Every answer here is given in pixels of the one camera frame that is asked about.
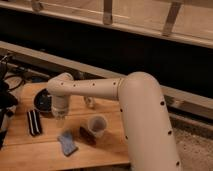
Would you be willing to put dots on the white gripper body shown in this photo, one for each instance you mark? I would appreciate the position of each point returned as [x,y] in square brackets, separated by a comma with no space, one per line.
[60,106]

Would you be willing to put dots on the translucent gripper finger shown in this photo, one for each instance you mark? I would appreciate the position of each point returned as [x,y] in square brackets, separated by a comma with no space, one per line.
[60,122]

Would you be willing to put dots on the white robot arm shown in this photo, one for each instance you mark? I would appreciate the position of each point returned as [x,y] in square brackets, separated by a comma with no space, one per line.
[147,127]

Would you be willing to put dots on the dark ceramic bowl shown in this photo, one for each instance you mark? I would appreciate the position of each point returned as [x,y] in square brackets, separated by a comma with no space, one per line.
[42,102]

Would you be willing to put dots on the black white striped block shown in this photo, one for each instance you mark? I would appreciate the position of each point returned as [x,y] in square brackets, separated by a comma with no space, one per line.
[34,123]

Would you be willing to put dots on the dark brown small object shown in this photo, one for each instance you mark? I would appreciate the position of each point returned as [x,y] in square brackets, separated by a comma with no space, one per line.
[87,136]

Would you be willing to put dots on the small clear glass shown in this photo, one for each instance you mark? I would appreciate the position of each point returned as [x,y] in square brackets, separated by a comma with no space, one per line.
[90,102]

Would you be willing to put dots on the wooden board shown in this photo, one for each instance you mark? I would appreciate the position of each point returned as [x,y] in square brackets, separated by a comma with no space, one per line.
[22,152]

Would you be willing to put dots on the metal rail frame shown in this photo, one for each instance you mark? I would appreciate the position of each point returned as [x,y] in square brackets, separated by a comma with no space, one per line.
[182,100]

